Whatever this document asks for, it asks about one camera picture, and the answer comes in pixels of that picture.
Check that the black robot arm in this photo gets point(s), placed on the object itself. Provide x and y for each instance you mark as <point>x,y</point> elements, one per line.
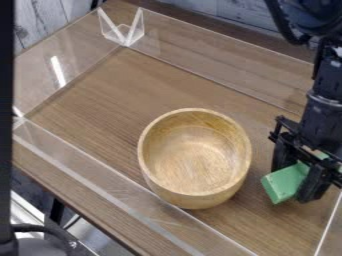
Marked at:
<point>306,19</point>

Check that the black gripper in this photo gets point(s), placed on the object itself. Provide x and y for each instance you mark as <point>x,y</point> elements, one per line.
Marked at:
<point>301,140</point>

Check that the black table leg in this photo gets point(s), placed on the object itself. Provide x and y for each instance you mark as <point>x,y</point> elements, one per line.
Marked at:
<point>56,211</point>

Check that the grey metal bracket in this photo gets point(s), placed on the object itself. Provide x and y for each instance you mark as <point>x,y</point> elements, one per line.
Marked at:
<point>64,244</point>

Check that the green rectangular block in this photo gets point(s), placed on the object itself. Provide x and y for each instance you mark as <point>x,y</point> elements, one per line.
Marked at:
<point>281,184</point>

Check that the brown wooden bowl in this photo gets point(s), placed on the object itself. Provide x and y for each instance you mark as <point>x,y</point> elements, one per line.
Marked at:
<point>194,155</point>

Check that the clear acrylic tray walls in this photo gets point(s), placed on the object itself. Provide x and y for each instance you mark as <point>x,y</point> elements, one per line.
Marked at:
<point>94,83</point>

